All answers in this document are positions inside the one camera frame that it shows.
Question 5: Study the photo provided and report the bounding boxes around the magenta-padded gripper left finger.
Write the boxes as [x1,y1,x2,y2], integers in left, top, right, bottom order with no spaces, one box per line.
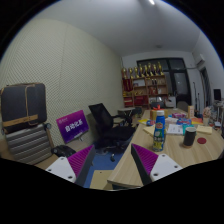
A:
[45,144,97,188]

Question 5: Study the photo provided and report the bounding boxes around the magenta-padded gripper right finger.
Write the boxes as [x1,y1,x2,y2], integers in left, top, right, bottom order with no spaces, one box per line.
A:
[130,143,184,186]

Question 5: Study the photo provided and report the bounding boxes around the blue drink bottle white cap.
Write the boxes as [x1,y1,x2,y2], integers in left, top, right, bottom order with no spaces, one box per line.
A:
[152,109,167,153]

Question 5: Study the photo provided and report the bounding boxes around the black bag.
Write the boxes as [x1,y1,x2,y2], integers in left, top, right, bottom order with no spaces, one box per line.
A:
[50,144,77,158]

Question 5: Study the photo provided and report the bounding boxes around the black mug white inside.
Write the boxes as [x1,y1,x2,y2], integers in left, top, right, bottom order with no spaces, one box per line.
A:
[182,126,198,149]

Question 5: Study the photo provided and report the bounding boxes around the white printed paper sheet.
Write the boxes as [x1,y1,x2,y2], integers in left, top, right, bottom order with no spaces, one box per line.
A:
[166,123,185,136]

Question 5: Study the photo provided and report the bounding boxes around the beige book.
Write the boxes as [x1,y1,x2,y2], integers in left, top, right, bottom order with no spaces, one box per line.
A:
[142,124,156,137]

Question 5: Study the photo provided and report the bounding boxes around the silver ribbed suitcase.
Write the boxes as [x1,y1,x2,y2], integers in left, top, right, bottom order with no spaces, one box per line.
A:
[3,123,55,166]

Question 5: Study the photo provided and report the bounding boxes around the purple sign board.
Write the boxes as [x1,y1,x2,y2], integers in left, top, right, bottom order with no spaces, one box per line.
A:
[55,109,90,145]

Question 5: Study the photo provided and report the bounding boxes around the teal book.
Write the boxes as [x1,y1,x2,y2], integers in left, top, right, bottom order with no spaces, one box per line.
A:
[182,123,194,134]

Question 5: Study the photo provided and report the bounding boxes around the blue book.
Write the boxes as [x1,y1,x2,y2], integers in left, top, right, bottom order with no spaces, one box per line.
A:
[176,118,193,126]

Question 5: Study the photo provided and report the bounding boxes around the colourful magazine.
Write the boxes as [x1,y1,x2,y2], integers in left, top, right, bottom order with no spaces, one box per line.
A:
[138,118,155,127]

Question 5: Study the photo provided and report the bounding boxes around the yellow gift box red ribbon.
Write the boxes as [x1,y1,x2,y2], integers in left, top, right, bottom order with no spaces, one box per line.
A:
[149,105,174,122]

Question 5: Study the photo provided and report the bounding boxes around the pink packet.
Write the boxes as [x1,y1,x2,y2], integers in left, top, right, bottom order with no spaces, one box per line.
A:
[171,112,187,120]

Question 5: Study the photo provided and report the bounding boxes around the orange book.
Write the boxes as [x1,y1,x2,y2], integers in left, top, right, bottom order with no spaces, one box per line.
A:
[191,117,205,126]

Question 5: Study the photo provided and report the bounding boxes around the brown cardboard carton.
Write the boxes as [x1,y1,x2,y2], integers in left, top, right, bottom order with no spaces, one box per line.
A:
[187,105,196,120]

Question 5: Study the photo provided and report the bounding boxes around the black office chair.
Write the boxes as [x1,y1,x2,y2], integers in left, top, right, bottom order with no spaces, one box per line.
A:
[88,102,138,158]

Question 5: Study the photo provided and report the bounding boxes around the pink flower pot plant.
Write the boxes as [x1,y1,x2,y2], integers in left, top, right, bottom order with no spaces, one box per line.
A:
[202,106,215,127]

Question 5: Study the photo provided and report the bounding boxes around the wooden shelf unit with trophies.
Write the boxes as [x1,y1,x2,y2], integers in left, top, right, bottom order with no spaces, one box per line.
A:
[120,61,170,110]

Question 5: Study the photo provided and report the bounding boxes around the black-framed glass door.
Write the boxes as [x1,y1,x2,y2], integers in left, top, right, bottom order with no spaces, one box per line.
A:
[136,57,193,108]

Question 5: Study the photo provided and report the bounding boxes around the black computer monitor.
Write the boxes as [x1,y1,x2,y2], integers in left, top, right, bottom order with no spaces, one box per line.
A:
[213,88,223,102]

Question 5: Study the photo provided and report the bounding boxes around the dark grey suitcase tan straps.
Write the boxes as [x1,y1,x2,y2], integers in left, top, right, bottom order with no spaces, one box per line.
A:
[0,82,48,135]

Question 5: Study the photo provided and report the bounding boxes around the white wall air conditioner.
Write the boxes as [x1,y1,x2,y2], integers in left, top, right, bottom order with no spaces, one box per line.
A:
[194,53,207,68]

